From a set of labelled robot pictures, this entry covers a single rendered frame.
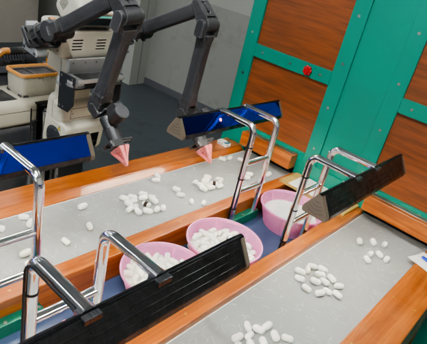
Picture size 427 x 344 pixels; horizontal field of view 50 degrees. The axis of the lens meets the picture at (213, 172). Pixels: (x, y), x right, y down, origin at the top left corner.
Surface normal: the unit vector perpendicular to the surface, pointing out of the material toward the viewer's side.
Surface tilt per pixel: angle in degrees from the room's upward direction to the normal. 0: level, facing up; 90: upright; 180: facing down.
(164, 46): 90
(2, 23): 90
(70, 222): 0
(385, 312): 0
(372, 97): 90
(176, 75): 90
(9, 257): 0
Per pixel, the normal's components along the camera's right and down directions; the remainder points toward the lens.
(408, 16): -0.65, 0.21
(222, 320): 0.22, -0.87
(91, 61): 0.77, 0.42
